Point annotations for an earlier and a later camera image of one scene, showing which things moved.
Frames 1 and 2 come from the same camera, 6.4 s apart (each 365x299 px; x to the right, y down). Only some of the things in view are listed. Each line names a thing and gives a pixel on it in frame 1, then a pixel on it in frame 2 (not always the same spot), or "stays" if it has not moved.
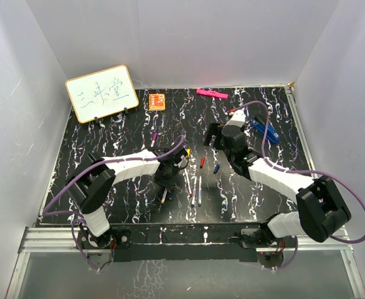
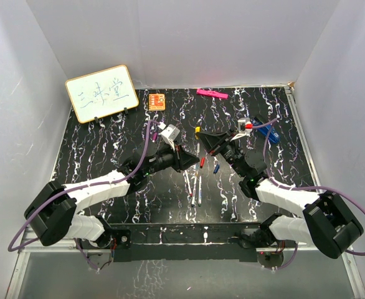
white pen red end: (189, 184) stays
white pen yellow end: (164, 195) -> (197, 164)
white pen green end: (194, 191) stays
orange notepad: (156, 101) stays
